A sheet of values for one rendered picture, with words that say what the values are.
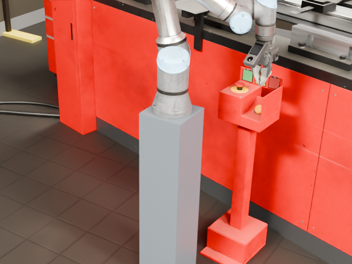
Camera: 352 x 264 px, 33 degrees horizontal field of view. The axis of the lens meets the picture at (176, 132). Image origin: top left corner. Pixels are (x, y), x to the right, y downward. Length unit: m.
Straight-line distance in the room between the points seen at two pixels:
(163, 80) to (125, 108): 1.32
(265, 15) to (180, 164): 0.63
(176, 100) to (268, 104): 0.40
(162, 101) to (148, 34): 1.00
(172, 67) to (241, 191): 0.75
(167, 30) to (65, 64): 1.51
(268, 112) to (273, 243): 0.74
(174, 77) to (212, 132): 0.89
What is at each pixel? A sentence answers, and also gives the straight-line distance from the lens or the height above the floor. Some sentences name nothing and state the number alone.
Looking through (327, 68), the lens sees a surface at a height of 0.87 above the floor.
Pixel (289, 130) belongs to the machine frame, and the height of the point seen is 0.56.
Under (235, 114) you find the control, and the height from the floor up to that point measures 0.70.
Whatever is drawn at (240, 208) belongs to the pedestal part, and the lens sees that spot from 2.68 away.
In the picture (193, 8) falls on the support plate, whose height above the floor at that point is 1.00.
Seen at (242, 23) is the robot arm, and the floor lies 1.14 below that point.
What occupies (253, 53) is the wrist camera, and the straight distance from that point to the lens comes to 2.28.
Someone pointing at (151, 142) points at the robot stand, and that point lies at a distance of 2.26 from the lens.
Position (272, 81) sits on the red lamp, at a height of 0.82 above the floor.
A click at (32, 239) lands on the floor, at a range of 2.91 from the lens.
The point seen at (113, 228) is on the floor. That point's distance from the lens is 2.93.
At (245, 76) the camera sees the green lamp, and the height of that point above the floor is 0.81.
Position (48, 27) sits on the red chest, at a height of 0.40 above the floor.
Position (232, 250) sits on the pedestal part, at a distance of 2.72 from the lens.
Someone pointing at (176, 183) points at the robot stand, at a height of 0.53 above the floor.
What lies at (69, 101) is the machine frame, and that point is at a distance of 3.75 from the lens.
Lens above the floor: 1.76
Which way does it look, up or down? 28 degrees down
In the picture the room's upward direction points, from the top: 2 degrees clockwise
